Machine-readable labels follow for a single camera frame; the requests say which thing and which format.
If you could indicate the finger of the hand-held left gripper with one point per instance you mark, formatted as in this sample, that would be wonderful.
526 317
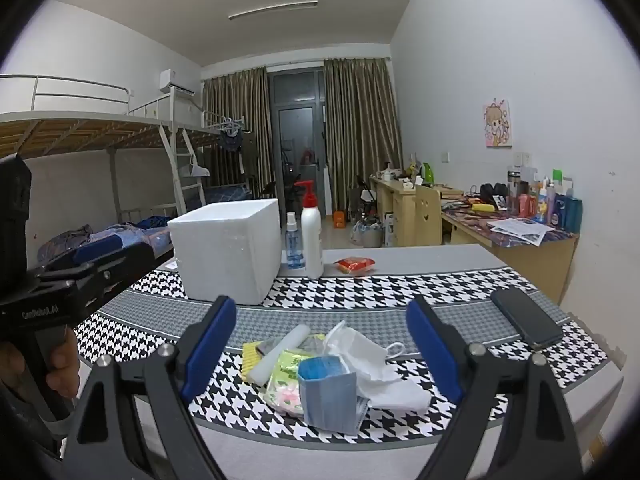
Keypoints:
125 265

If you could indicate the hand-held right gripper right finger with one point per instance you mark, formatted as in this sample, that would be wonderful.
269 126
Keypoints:
432 350

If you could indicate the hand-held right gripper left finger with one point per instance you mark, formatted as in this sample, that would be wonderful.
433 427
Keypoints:
210 350

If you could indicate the yellow foam net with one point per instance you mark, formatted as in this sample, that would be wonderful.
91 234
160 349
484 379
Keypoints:
250 360

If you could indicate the white foam tube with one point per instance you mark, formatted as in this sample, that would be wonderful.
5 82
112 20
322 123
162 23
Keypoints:
280 355

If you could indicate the white plastic bag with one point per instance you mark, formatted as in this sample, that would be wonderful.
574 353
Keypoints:
360 360

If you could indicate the green floral tissue pack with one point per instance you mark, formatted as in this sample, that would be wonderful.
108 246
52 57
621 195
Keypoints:
285 385

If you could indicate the white foam box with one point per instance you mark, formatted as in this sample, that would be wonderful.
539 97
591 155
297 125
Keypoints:
225 255

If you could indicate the blue face mask pack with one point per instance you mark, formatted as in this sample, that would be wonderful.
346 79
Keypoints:
325 400

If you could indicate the person's left forearm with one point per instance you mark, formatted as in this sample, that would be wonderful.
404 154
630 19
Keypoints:
20 430

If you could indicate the person's left hand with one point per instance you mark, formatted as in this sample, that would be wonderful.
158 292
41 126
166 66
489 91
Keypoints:
65 365

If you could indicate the blue bedding bundle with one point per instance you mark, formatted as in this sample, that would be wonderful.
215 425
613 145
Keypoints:
65 245

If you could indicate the black phone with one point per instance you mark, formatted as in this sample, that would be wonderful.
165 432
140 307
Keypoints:
527 317

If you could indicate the houndstooth table cloth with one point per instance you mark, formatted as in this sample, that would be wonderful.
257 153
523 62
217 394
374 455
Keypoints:
350 285

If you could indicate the red snack packet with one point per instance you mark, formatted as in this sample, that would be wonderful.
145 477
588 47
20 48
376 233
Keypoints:
355 265

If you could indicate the blue spray bottle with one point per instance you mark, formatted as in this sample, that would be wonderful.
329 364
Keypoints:
295 252

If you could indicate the wooden desk with patterned cover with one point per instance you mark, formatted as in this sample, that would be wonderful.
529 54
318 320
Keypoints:
530 260

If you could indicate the bucket with bags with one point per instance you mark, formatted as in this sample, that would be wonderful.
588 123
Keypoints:
370 232

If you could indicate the wooden chair with smiley cutout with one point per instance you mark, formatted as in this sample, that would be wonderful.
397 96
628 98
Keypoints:
427 215

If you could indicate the white metal bunk bed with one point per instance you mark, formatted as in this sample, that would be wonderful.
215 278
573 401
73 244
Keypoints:
75 130

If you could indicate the light wooden desk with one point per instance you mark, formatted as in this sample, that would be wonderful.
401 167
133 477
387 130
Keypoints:
395 210

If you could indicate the printed paper sheets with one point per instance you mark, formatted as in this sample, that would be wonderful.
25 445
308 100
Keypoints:
522 230

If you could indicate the white pump bottle red top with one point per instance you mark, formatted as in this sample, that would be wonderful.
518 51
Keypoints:
312 240

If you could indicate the yellow pouch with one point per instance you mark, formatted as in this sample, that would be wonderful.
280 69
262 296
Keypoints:
483 208

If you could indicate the orange container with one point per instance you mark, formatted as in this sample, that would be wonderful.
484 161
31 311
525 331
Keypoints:
339 220

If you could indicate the hanging dark clothes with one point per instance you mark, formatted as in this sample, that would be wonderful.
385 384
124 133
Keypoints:
231 142

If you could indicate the green plastic jug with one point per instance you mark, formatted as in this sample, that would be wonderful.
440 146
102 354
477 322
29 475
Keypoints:
427 174

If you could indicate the brown curtain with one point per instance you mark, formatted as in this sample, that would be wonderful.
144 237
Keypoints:
360 125
220 110

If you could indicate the cluster of toiletry bottles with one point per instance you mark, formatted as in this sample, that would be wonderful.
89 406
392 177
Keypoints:
560 210

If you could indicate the white air conditioner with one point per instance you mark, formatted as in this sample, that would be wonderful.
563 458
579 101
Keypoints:
175 80

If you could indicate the glass balcony door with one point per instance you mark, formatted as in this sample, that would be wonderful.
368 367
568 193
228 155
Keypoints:
295 125

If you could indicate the ceiling tube light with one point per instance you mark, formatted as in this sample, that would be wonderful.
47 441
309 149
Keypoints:
272 10

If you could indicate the pink cartoon wall poster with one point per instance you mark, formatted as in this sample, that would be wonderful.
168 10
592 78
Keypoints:
497 122

